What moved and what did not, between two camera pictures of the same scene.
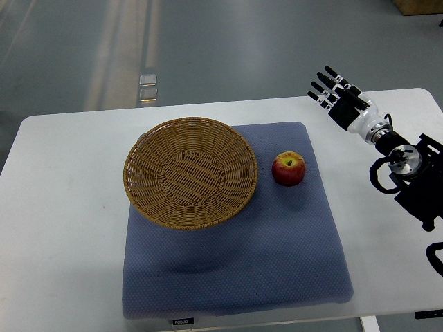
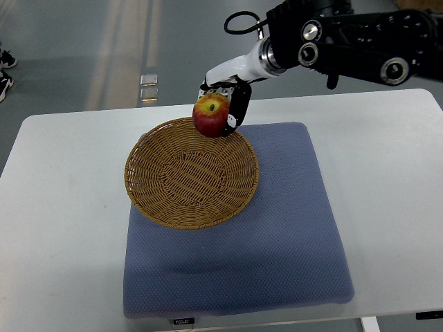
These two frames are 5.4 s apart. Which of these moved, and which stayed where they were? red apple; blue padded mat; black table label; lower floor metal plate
Moved: red apple
Stayed: blue padded mat; black table label; lower floor metal plate
